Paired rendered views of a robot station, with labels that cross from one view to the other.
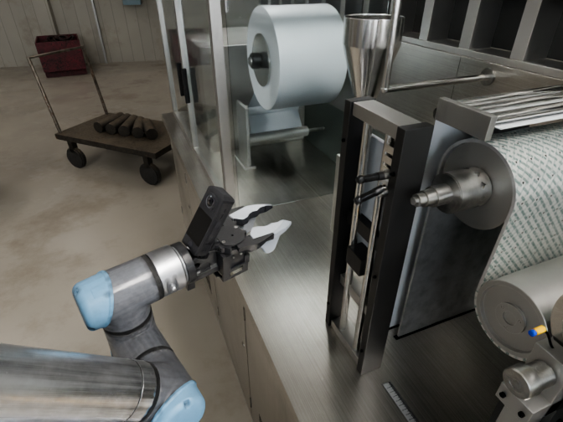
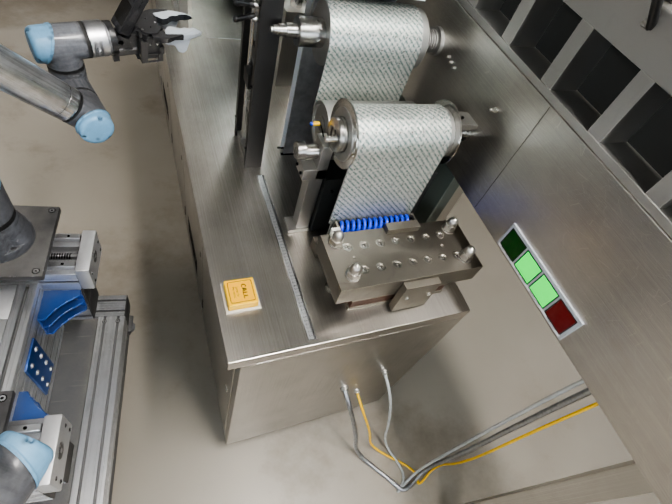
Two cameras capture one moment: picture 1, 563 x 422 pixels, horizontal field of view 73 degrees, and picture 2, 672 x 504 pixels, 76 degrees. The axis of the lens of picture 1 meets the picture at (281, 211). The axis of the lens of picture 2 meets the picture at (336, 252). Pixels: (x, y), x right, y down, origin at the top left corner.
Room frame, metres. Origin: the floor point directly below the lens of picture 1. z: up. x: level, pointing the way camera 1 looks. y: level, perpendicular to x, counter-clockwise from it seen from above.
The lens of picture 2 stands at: (-0.47, -0.28, 1.82)
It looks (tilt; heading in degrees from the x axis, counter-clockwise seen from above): 51 degrees down; 345
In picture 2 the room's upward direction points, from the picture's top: 23 degrees clockwise
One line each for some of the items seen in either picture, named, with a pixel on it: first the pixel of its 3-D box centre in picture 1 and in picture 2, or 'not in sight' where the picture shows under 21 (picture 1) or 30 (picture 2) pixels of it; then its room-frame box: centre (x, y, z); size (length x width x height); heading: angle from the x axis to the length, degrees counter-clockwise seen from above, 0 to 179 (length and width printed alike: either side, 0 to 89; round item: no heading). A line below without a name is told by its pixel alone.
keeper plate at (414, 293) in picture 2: not in sight; (414, 295); (0.11, -0.66, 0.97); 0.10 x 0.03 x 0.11; 112
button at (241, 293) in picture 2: not in sight; (240, 293); (0.05, -0.24, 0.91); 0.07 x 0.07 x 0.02; 22
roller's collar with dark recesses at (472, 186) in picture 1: (460, 189); (309, 31); (0.51, -0.28, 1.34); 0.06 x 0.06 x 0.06; 22
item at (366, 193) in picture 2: not in sight; (381, 194); (0.28, -0.52, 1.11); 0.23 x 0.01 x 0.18; 112
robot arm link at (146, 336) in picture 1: (137, 343); (73, 87); (0.40, 0.23, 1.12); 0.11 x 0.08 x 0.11; 39
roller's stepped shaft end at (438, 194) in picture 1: (429, 197); (283, 29); (0.49, -0.22, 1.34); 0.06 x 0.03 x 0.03; 112
